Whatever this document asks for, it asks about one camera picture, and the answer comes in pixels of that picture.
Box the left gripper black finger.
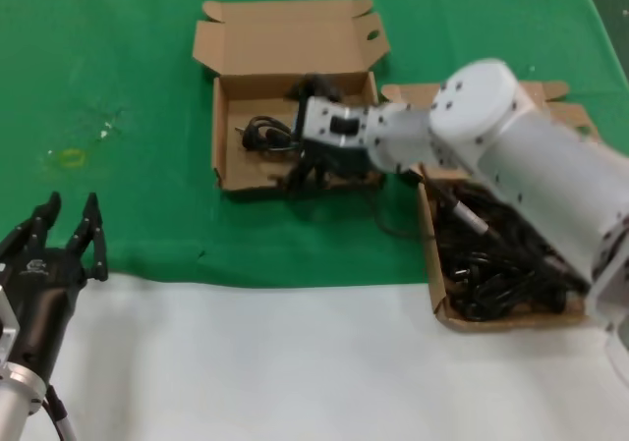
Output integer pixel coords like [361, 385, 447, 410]
[0, 191, 63, 263]
[65, 193, 110, 283]

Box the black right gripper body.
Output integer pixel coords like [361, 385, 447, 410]
[298, 140, 383, 178]

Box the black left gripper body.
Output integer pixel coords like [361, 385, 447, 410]
[0, 248, 88, 379]

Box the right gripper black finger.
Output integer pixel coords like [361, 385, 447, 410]
[286, 73, 346, 106]
[284, 154, 340, 202]

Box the black power cable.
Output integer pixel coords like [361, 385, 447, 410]
[444, 263, 589, 322]
[234, 115, 302, 154]
[434, 199, 556, 285]

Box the open brown cardboard box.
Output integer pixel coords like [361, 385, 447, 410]
[191, 0, 392, 202]
[380, 81, 601, 335]

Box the green table cloth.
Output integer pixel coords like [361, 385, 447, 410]
[0, 0, 629, 288]

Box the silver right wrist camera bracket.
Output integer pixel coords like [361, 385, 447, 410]
[293, 95, 379, 153]

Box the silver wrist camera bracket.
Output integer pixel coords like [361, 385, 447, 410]
[293, 95, 379, 153]
[0, 283, 22, 364]

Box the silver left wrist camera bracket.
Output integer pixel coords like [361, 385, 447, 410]
[0, 283, 22, 364]

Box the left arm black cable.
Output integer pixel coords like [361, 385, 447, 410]
[43, 384, 79, 441]

